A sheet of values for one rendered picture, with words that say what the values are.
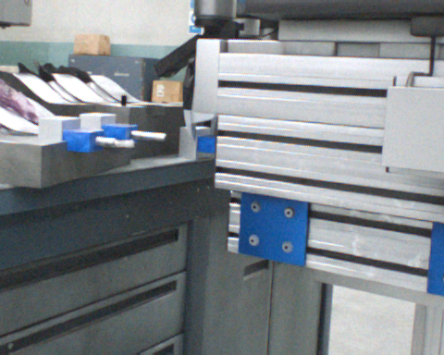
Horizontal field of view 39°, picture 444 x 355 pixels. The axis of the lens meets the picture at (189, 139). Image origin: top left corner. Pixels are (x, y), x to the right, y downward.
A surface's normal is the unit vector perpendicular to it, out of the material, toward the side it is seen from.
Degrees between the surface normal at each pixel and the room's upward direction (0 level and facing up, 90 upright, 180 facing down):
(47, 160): 90
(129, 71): 90
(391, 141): 90
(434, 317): 90
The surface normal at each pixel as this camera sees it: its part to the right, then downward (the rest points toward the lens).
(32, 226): 0.79, 0.11
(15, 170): -0.34, 0.08
